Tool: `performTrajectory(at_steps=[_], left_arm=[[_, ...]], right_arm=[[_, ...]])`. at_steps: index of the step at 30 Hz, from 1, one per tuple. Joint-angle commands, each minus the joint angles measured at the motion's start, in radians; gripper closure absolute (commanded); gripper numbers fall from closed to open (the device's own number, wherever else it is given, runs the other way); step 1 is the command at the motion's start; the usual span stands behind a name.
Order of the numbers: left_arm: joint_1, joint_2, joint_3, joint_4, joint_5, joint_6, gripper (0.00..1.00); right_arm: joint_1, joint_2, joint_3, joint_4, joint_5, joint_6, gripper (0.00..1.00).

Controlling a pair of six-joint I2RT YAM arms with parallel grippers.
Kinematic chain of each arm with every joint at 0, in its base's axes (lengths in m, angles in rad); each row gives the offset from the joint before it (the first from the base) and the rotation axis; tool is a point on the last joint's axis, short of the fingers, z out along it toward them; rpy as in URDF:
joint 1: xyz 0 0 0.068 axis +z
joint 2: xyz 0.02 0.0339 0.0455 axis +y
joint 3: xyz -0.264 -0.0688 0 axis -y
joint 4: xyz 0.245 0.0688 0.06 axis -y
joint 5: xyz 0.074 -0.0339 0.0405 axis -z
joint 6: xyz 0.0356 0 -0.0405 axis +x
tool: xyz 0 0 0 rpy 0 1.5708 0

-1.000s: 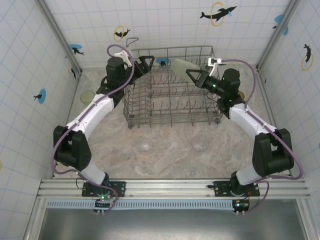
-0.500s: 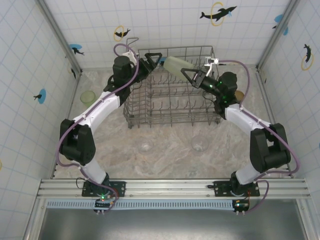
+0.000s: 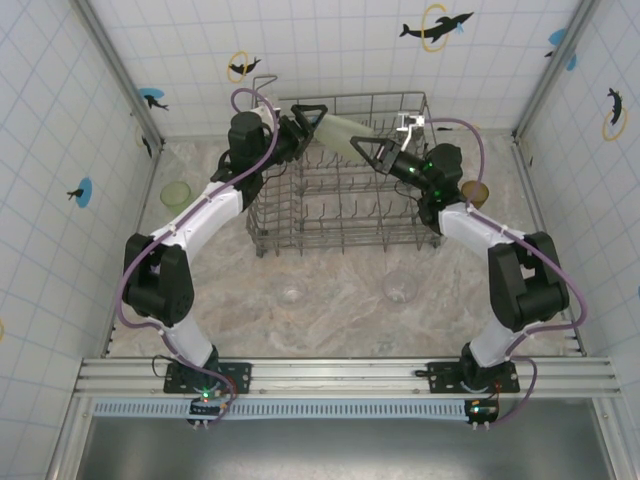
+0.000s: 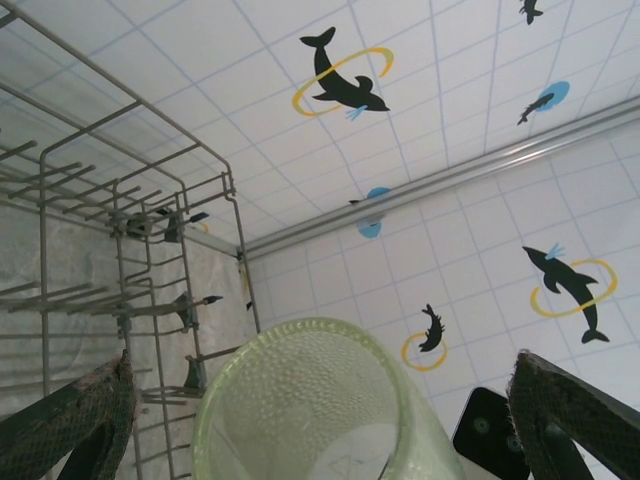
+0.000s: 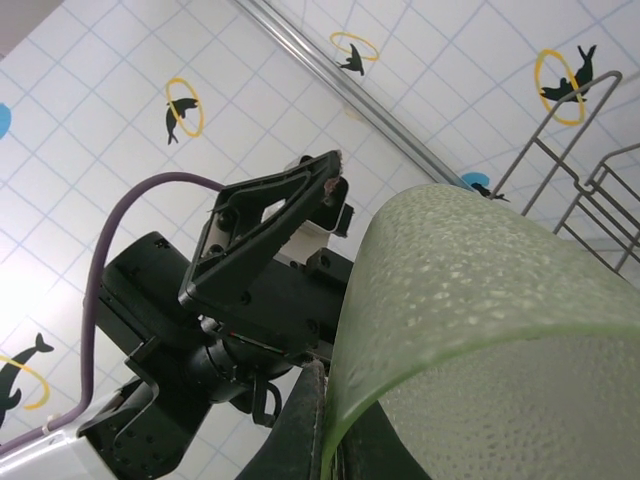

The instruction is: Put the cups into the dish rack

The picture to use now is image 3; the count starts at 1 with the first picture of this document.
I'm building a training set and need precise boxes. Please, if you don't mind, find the blue patch wall sticker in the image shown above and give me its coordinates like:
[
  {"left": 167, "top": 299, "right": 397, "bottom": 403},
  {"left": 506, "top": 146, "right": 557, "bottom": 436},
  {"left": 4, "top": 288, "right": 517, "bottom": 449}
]
[{"left": 543, "top": 27, "right": 579, "bottom": 72}]

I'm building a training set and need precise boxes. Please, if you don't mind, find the dolphin whale yellow ring sticker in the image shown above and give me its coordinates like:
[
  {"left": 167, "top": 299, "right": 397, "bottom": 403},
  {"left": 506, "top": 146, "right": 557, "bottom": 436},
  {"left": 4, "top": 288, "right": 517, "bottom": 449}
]
[{"left": 398, "top": 3, "right": 475, "bottom": 54}]

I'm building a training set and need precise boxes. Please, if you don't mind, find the amber translucent cup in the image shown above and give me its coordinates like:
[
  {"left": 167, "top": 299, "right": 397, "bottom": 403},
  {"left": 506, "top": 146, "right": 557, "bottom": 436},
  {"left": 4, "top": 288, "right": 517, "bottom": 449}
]
[{"left": 460, "top": 180, "right": 490, "bottom": 211}]

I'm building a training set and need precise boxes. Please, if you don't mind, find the aluminium corner post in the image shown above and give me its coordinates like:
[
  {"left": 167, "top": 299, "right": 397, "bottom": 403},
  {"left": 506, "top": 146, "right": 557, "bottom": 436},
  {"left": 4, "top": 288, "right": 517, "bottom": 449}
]
[
  {"left": 73, "top": 0, "right": 166, "bottom": 151},
  {"left": 512, "top": 0, "right": 601, "bottom": 141}
]

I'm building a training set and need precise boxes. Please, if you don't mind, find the pale blue slotted cable duct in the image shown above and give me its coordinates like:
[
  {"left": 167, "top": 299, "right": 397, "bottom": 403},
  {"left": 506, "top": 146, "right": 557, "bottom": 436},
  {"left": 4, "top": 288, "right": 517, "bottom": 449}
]
[{"left": 92, "top": 398, "right": 501, "bottom": 420}]

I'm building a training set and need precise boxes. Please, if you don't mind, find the black controller circuit board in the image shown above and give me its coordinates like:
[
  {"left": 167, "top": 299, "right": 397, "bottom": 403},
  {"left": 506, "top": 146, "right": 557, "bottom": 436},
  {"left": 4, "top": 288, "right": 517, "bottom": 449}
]
[
  {"left": 463, "top": 397, "right": 501, "bottom": 432},
  {"left": 187, "top": 387, "right": 227, "bottom": 430}
]

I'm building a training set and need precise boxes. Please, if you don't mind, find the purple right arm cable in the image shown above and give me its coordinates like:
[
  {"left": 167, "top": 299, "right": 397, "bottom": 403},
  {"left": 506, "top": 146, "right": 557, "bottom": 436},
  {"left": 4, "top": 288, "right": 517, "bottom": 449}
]
[{"left": 427, "top": 117, "right": 590, "bottom": 429}]

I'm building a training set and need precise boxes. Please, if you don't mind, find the seal yellow ring sticker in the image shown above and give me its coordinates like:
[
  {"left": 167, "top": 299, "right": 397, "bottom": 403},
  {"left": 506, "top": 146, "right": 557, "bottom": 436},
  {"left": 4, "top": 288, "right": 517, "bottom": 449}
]
[{"left": 227, "top": 50, "right": 263, "bottom": 84}]

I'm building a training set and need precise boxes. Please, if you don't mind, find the blue circle shark sticker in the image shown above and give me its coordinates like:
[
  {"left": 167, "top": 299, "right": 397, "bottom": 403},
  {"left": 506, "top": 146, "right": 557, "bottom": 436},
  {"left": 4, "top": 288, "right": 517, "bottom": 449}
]
[{"left": 137, "top": 87, "right": 170, "bottom": 112}]

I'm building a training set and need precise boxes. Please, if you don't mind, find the small clear glass cup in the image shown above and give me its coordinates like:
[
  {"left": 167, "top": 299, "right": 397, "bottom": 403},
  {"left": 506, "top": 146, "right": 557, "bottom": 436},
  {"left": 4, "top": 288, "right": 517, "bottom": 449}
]
[{"left": 277, "top": 282, "right": 308, "bottom": 308}]

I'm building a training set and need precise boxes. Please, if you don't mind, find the lizard yellow ring sticker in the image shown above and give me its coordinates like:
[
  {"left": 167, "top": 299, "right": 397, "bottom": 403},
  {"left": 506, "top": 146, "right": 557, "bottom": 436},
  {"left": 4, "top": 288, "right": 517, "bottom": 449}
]
[{"left": 601, "top": 87, "right": 629, "bottom": 143}]

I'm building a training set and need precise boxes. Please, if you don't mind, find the grey wire dish rack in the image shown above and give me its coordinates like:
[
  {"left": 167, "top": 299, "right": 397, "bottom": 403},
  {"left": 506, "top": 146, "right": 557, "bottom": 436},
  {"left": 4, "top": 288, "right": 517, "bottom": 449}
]
[{"left": 246, "top": 74, "right": 444, "bottom": 259}]

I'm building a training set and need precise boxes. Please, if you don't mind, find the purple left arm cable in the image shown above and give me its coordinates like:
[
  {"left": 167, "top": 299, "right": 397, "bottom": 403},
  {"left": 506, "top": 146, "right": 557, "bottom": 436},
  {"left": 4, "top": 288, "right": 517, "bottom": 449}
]
[{"left": 116, "top": 88, "right": 281, "bottom": 426}]

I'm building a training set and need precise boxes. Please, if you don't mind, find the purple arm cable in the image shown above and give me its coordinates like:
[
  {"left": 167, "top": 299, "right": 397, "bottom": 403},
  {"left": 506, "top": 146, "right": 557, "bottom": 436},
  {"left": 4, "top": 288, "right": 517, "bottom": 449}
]
[
  {"left": 116, "top": 88, "right": 281, "bottom": 426},
  {"left": 427, "top": 117, "right": 590, "bottom": 429}
]

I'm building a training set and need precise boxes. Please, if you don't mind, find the aluminium side rail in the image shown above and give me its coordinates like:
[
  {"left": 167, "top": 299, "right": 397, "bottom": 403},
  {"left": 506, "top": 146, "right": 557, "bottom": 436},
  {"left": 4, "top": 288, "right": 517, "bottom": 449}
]
[
  {"left": 102, "top": 144, "right": 165, "bottom": 359},
  {"left": 512, "top": 139, "right": 587, "bottom": 357}
]

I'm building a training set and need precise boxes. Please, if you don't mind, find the frosted pale plastic cup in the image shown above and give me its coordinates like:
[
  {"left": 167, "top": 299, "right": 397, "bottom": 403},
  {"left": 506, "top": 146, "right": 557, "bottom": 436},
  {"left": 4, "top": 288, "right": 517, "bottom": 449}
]
[{"left": 313, "top": 113, "right": 375, "bottom": 162}]

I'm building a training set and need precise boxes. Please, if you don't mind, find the steel sheet panel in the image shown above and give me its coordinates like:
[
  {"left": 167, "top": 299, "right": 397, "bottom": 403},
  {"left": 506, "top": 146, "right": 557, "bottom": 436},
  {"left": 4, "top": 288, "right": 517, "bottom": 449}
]
[{"left": 82, "top": 417, "right": 619, "bottom": 480}]

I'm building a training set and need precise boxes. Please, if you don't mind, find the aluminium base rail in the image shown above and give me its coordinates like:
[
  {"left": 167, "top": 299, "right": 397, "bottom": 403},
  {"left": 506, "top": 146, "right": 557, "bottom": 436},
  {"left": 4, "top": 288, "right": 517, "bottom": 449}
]
[{"left": 73, "top": 355, "right": 624, "bottom": 400}]

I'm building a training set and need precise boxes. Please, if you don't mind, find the green translucent cup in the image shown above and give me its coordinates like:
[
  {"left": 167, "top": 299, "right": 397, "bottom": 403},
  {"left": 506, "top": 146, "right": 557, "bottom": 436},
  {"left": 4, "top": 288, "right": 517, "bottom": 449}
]
[{"left": 159, "top": 182, "right": 193, "bottom": 217}]

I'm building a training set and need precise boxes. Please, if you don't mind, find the wide clear faceted glass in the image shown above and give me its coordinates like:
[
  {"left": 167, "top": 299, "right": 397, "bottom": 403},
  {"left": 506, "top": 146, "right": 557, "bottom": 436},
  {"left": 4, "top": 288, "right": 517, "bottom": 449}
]
[{"left": 381, "top": 270, "right": 420, "bottom": 309}]

